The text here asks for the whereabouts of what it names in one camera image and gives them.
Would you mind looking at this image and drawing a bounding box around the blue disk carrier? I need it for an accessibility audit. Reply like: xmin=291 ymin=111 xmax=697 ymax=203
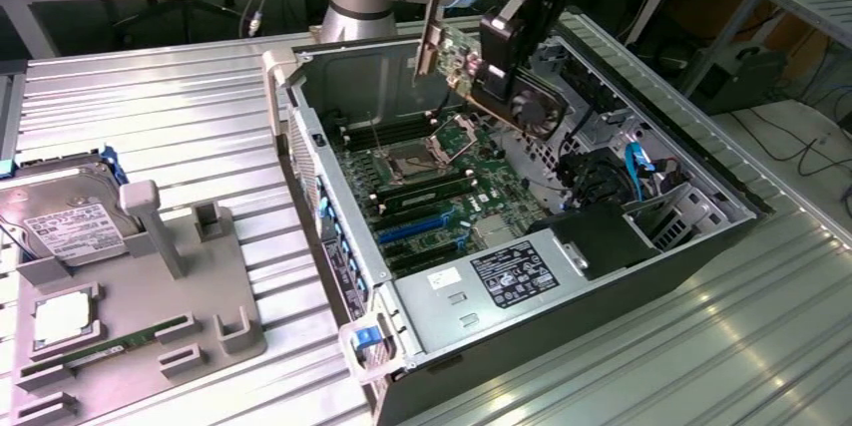
xmin=0 ymin=145 xmax=122 ymax=184

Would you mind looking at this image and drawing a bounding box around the metal slat side table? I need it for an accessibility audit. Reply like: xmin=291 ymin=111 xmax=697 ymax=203
xmin=721 ymin=0 xmax=852 ymax=56

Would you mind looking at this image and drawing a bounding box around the green loose RAM stick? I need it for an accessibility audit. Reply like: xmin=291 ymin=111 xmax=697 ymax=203
xmin=18 ymin=313 xmax=189 ymax=380

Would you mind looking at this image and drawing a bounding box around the green graphics card with fan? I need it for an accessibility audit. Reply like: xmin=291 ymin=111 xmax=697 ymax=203
xmin=410 ymin=0 xmax=571 ymax=144

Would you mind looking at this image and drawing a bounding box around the green Dell motherboard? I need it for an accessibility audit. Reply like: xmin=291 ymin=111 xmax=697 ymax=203
xmin=331 ymin=106 xmax=566 ymax=278

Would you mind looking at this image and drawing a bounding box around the black plastic shroud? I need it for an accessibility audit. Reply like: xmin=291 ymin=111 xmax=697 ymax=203
xmin=546 ymin=200 xmax=658 ymax=281

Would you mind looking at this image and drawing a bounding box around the silver hard disk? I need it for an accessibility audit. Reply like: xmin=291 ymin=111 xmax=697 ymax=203
xmin=0 ymin=160 xmax=133 ymax=268

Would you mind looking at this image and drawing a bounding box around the blue expansion slot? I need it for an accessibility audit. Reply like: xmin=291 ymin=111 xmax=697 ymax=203
xmin=377 ymin=213 xmax=447 ymax=243

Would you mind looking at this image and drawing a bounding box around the grey parts rack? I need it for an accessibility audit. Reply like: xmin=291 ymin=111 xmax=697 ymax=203
xmin=9 ymin=179 xmax=271 ymax=425

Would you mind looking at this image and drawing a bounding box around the open black PC case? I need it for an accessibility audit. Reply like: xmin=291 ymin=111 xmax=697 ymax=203
xmin=261 ymin=11 xmax=778 ymax=426

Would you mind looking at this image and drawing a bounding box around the black RAM slot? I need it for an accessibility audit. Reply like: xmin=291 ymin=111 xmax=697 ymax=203
xmin=377 ymin=183 xmax=471 ymax=210
xmin=343 ymin=120 xmax=433 ymax=143
xmin=347 ymin=126 xmax=437 ymax=149
xmin=351 ymin=131 xmax=441 ymax=154
xmin=369 ymin=170 xmax=465 ymax=196
xmin=373 ymin=176 xmax=467 ymax=203
xmin=339 ymin=114 xmax=427 ymax=137

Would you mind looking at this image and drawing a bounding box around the CPU socket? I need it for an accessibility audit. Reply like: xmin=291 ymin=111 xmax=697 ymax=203
xmin=374 ymin=143 xmax=441 ymax=184

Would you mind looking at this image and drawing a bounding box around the installed RAM stick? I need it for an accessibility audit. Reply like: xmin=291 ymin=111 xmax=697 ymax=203
xmin=383 ymin=181 xmax=474 ymax=216

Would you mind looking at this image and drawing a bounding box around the thin locking lever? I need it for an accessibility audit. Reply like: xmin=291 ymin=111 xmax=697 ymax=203
xmin=365 ymin=107 xmax=386 ymax=154

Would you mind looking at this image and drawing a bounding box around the metal socket cover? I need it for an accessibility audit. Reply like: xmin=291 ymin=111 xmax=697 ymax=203
xmin=423 ymin=113 xmax=481 ymax=167

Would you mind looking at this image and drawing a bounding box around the grey power supply unit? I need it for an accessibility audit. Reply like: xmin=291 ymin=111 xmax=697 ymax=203
xmin=390 ymin=225 xmax=594 ymax=357

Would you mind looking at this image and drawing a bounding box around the black cable bundle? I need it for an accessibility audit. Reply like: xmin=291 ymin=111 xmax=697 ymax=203
xmin=555 ymin=148 xmax=634 ymax=209

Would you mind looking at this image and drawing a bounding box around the silver CPU chip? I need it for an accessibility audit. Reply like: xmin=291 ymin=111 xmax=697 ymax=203
xmin=30 ymin=290 xmax=95 ymax=343

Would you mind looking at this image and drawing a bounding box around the silver chipset heatsink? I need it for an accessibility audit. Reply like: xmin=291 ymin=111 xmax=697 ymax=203
xmin=473 ymin=214 xmax=527 ymax=248

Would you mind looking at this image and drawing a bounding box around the black equipment box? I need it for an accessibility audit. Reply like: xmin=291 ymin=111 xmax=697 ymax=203
xmin=701 ymin=44 xmax=797 ymax=116

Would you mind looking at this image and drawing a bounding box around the blue disk wire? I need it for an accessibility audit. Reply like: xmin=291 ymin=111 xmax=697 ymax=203
xmin=622 ymin=140 xmax=673 ymax=206

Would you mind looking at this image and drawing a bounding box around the metal disk bay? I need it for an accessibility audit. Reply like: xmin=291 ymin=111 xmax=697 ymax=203
xmin=626 ymin=180 xmax=741 ymax=253

